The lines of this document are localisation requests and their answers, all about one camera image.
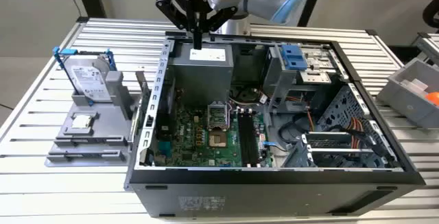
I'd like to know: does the metal socket cover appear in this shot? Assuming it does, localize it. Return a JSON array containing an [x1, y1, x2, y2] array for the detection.
[[207, 100, 230, 130]]

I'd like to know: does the CPU socket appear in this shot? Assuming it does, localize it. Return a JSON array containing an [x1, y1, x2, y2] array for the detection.
[[208, 130, 230, 149]]

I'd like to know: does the silver CPU chip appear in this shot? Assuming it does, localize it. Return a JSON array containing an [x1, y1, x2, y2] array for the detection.
[[69, 114, 94, 129]]

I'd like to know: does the white yellow wire bundle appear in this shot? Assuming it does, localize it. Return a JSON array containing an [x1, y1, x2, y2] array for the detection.
[[228, 86, 272, 108]]

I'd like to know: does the silver drive cage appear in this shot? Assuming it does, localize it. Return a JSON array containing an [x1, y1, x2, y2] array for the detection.
[[283, 130, 380, 169]]

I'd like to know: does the grey parts rack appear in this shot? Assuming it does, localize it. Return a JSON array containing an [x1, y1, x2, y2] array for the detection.
[[45, 71, 143, 168]]

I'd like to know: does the green Dell motherboard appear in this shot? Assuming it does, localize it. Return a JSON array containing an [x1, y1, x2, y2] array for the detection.
[[151, 100, 275, 168]]

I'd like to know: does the orange yellow wire bundle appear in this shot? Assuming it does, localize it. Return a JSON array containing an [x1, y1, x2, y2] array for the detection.
[[338, 118, 364, 158]]

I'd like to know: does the hard disk in blue carrier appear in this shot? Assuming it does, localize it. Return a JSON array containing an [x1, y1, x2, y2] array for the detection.
[[52, 46, 118, 106]]

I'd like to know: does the blue disk bay latch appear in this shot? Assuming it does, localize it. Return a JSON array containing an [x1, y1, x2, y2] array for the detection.
[[280, 44, 308, 71]]

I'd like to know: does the small white box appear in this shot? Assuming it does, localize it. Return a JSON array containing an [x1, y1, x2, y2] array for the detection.
[[400, 78, 430, 92]]

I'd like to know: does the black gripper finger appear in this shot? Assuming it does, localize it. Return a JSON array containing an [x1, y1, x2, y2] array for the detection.
[[155, 0, 199, 50], [198, 6, 239, 50]]

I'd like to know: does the black open PC case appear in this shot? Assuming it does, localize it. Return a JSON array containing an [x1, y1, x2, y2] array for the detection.
[[123, 30, 426, 218]]

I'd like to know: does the aluminium side frame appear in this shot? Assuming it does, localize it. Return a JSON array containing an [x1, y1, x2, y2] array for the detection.
[[410, 31, 439, 67]]

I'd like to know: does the grey power supply unit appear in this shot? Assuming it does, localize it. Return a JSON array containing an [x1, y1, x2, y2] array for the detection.
[[167, 43, 235, 106]]

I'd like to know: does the metal disk bay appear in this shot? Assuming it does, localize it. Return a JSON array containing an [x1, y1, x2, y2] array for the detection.
[[266, 43, 340, 111]]

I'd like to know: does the grey storage bin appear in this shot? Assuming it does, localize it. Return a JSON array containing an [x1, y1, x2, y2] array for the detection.
[[376, 57, 439, 130]]

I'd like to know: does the black office chair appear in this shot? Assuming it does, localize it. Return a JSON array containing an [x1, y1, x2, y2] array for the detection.
[[422, 2, 439, 31]]

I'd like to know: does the thick black cable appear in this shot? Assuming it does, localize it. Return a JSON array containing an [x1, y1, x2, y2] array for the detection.
[[276, 120, 311, 154]]

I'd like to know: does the black RAM slot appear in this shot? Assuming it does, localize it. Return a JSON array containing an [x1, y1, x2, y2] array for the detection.
[[246, 108, 256, 165], [242, 108, 252, 165], [238, 108, 248, 165], [250, 108, 262, 165]]

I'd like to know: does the orange ball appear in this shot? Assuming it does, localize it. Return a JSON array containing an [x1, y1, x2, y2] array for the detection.
[[423, 91, 439, 106]]

